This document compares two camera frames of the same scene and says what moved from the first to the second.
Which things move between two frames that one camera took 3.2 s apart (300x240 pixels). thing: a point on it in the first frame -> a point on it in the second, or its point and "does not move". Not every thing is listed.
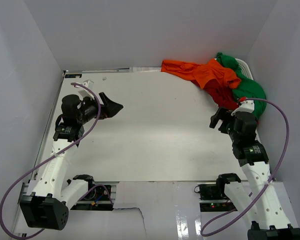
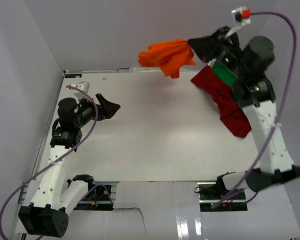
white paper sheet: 139,69 does not move
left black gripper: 109,108 does not move
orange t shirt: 204,73 -> 169,56
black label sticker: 73,75 does not move
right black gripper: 220,114 -> 206,47
